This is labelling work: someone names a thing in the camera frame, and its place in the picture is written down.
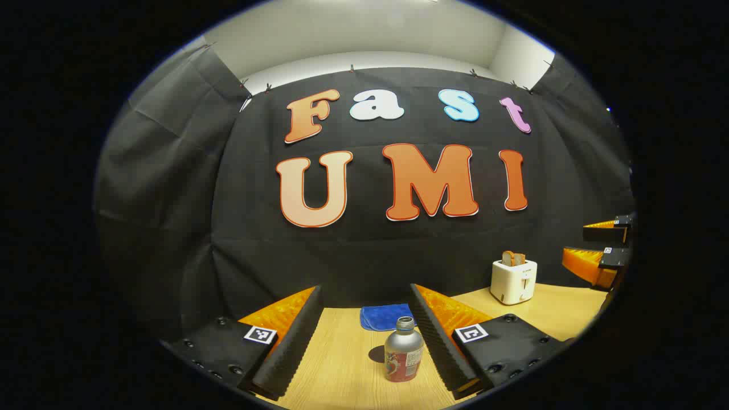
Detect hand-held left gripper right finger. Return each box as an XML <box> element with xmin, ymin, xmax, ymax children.
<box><xmin>409</xmin><ymin>283</ymin><xmax>574</xmax><ymax>400</ymax></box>

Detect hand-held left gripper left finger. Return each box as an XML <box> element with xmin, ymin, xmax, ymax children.
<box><xmin>161</xmin><ymin>285</ymin><xmax>324</xmax><ymax>402</ymax></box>

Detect silver water bottle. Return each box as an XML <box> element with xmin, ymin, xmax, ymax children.
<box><xmin>384</xmin><ymin>317</ymin><xmax>425</xmax><ymax>383</ymax></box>

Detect blue cloth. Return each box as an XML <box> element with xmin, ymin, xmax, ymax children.
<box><xmin>359</xmin><ymin>303</ymin><xmax>416</xmax><ymax>332</ymax></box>

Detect white toaster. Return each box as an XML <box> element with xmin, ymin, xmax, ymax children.
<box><xmin>490</xmin><ymin>259</ymin><xmax>538</xmax><ymax>306</ymax></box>

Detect black backdrop cloth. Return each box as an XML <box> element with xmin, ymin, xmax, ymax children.
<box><xmin>94</xmin><ymin>43</ymin><xmax>636</xmax><ymax>342</ymax></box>

